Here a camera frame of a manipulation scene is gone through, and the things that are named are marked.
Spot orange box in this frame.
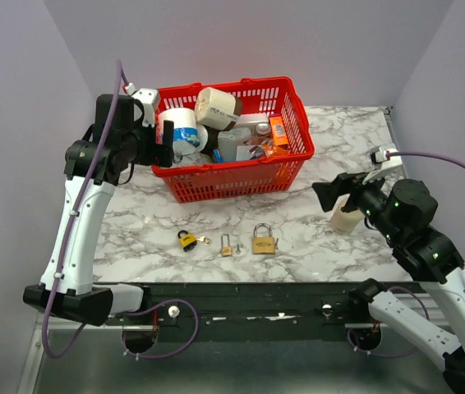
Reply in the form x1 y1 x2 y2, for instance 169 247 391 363
269 115 289 150

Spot cream soap pump bottle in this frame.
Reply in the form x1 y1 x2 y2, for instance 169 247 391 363
329 198 364 235

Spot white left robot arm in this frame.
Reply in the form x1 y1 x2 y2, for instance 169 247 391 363
23 89 173 326

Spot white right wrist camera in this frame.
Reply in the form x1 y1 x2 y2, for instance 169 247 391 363
363 143 403 184

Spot white blue paper roll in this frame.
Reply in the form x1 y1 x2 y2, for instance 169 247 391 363
157 108 209 152

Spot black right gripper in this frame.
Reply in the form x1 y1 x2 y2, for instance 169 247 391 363
311 164 401 242

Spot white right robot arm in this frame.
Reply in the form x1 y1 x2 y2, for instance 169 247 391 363
312 173 465 393

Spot small brass padlock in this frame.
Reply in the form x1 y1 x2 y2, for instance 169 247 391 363
220 233 233 257

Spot large brass padlock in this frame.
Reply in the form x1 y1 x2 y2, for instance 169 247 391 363
252 223 276 254

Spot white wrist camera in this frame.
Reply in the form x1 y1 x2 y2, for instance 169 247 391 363
123 83 160 127
363 143 403 184

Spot small silver keys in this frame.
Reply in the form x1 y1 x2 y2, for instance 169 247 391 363
196 236 212 246

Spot yellow padlock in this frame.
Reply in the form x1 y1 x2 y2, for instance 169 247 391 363
177 230 198 252

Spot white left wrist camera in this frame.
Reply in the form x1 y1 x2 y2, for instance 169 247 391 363
123 83 160 127

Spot orange snack packet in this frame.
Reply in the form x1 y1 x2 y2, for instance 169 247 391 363
246 137 289 159

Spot grey wrapped roll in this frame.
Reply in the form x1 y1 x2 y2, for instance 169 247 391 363
173 141 212 167

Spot beige paper roll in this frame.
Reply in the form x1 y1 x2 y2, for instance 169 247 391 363
194 87 243 131

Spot jar with metal lid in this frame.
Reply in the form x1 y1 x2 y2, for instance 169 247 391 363
255 122 271 137

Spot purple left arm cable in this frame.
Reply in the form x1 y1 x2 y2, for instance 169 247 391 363
41 59 130 359

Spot white marbled container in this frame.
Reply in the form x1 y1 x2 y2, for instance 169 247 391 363
218 127 252 163

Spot red plastic shopping basket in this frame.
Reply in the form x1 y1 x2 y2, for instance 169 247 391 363
152 76 315 204

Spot blue flat box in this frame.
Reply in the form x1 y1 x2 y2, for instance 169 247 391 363
213 149 223 163

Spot black mounting base rail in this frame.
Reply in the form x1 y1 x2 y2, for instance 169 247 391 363
106 282 374 342

